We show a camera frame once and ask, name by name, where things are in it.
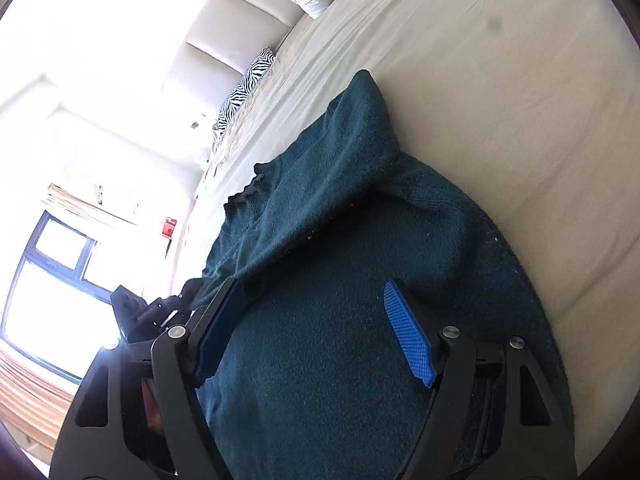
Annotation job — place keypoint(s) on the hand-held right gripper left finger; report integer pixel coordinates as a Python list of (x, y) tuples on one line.
[(220, 332)]

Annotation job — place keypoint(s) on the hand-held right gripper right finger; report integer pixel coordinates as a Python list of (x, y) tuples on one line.
[(406, 332)]

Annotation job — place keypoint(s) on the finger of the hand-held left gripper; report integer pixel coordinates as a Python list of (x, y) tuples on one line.
[(189, 294)]

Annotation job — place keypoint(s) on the dark teal knit sweater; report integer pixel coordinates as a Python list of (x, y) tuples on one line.
[(325, 360)]

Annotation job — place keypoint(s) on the red box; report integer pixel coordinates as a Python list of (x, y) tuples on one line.
[(169, 225)]

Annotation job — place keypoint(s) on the dark framed window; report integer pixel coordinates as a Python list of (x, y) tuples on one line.
[(45, 285)]

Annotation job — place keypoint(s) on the beige curtain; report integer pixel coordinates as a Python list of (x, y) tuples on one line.
[(30, 392), (85, 207)]

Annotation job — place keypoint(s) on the zebra print pillow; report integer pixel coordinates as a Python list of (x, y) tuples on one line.
[(245, 85)]

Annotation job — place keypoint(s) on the bed with cream sheet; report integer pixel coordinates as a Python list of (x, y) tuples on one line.
[(500, 135)]

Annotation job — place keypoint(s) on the cream padded headboard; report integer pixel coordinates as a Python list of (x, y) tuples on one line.
[(220, 25)]

